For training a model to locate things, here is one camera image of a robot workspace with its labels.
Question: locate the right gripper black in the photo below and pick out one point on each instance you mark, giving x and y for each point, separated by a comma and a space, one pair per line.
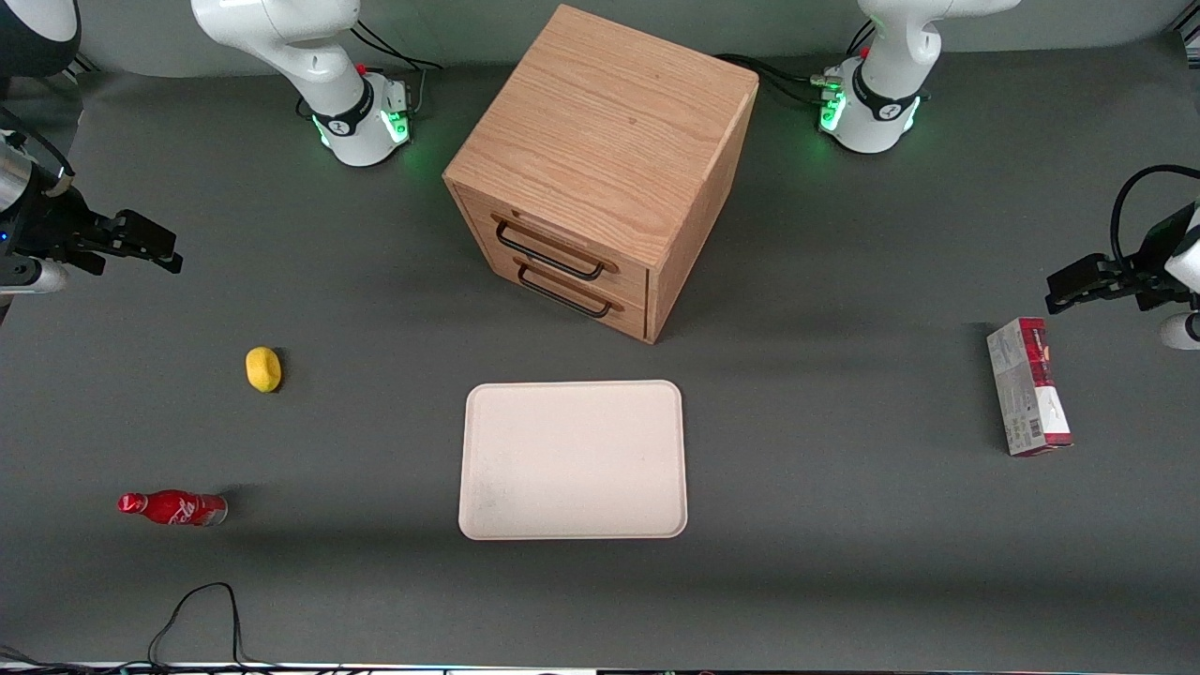
53, 225

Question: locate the wooden drawer front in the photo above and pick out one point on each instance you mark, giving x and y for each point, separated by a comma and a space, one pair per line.
619, 314
562, 239

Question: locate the red coke bottle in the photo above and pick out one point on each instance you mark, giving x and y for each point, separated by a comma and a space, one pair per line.
178, 508

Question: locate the yellow lemon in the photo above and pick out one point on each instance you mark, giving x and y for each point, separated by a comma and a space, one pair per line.
263, 369

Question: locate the cream plastic tray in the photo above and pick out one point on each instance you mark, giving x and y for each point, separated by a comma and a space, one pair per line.
574, 459

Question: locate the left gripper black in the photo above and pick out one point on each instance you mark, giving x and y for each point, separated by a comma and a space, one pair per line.
1150, 265

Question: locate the aluminium frame rail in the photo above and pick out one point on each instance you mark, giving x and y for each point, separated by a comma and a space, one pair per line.
1189, 36
82, 64

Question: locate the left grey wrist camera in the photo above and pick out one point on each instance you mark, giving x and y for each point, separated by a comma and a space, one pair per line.
1183, 332

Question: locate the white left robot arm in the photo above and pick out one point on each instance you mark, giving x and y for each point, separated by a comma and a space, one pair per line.
891, 94

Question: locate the grey and red carton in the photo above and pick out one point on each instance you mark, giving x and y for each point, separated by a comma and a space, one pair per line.
1027, 389

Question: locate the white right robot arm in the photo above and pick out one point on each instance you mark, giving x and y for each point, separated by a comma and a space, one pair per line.
309, 56

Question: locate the wooden drawer cabinet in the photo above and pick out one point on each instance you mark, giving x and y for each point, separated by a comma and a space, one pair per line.
609, 122

